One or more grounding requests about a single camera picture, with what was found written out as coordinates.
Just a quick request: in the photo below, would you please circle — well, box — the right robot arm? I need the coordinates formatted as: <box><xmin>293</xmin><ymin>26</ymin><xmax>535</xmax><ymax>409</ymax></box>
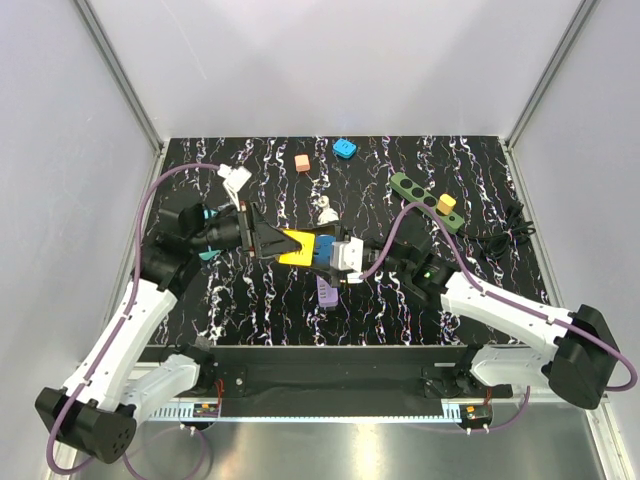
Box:
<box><xmin>311</xmin><ymin>219</ymin><xmax>622</xmax><ymax>410</ymax></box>

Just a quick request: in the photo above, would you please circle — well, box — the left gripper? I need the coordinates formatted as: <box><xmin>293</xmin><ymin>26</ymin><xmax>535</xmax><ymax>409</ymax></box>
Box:
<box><xmin>191</xmin><ymin>200</ymin><xmax>303</xmax><ymax>261</ymax></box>

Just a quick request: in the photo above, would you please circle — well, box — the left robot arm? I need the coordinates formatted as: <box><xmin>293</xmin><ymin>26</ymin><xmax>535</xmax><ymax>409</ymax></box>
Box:
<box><xmin>35</xmin><ymin>202</ymin><xmax>303</xmax><ymax>474</ymax></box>

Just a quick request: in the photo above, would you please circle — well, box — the teal triangular power socket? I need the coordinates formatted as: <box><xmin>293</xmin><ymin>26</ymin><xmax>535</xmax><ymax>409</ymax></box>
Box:
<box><xmin>199</xmin><ymin>250</ymin><xmax>221</xmax><ymax>262</ymax></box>

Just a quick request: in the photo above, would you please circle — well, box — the light blue small adapter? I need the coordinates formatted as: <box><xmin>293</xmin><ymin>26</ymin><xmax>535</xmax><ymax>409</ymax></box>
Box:
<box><xmin>332</xmin><ymin>138</ymin><xmax>357</xmax><ymax>159</ymax></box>

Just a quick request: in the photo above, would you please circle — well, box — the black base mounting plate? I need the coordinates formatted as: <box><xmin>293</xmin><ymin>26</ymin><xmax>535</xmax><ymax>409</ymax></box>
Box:
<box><xmin>157</xmin><ymin>343</ymin><xmax>512</xmax><ymax>400</ymax></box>

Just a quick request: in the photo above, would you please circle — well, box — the blue cube plug adapter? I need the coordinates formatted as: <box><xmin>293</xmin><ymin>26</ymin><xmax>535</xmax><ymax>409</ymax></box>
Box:
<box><xmin>313</xmin><ymin>235</ymin><xmax>335</xmax><ymax>268</ymax></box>

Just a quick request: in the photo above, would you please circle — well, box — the white coiled cable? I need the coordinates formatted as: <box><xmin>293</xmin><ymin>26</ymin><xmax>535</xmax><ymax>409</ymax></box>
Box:
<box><xmin>314</xmin><ymin>196</ymin><xmax>337</xmax><ymax>225</ymax></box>

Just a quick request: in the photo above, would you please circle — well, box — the green power strip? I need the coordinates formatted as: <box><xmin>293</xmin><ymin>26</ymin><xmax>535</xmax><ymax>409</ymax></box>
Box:
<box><xmin>389</xmin><ymin>172</ymin><xmax>464</xmax><ymax>234</ymax></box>

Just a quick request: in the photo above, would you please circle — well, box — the salmon pink small adapter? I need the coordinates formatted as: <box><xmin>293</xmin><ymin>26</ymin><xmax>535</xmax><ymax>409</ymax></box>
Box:
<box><xmin>294</xmin><ymin>154</ymin><xmax>311</xmax><ymax>173</ymax></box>

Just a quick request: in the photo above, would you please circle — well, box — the purple white power strip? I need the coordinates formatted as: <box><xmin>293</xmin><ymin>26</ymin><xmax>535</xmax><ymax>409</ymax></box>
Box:
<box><xmin>316</xmin><ymin>276</ymin><xmax>339</xmax><ymax>309</ymax></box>

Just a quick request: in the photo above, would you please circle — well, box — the yellow cube socket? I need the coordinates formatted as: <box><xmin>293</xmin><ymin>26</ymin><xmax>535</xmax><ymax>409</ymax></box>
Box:
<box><xmin>278</xmin><ymin>229</ymin><xmax>316</xmax><ymax>267</ymax></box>

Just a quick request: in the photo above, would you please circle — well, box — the orange small adapter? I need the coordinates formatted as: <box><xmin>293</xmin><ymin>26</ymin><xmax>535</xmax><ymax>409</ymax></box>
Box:
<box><xmin>437</xmin><ymin>193</ymin><xmax>456</xmax><ymax>215</ymax></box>

